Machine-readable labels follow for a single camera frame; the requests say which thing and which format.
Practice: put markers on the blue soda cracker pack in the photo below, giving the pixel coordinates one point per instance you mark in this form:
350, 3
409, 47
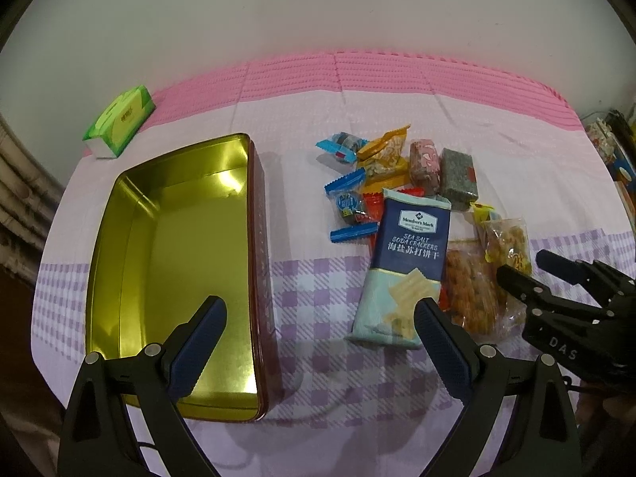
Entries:
407, 265

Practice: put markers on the green tissue pack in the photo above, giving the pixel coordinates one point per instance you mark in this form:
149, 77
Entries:
109, 135

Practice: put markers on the clear bag fried snacks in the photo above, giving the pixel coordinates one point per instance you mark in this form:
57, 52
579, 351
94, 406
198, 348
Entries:
473, 299

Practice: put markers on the orange yellow snack packet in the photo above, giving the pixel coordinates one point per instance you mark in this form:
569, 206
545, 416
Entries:
383, 163

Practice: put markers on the grey green wrapped cake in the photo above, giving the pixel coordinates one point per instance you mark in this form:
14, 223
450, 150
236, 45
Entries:
458, 179

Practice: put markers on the blue wrapped candy middle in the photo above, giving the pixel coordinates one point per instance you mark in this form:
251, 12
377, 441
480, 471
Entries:
345, 193

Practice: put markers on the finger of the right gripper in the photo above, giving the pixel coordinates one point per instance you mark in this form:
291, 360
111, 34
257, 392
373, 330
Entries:
602, 281
521, 285

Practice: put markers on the cluttered items at right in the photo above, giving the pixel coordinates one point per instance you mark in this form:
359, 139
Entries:
614, 141

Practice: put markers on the gold toffee tin box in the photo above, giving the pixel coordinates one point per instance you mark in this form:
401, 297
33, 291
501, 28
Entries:
178, 229

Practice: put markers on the pink patterned wrapped snack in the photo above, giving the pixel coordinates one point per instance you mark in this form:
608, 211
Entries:
424, 166

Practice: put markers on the beige curtain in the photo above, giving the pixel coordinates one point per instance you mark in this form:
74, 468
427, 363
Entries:
29, 198

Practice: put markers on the blue candy top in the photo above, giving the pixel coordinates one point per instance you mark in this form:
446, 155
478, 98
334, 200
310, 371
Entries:
343, 146

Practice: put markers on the yellow clear snack packet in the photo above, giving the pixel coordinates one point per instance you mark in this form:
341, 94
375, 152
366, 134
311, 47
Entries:
504, 241

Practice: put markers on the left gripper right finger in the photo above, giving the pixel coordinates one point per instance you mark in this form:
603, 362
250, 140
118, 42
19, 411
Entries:
541, 437

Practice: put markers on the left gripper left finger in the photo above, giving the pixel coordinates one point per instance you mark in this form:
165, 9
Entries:
98, 438

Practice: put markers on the red snack packet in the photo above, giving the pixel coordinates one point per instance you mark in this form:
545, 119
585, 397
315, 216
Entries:
374, 199

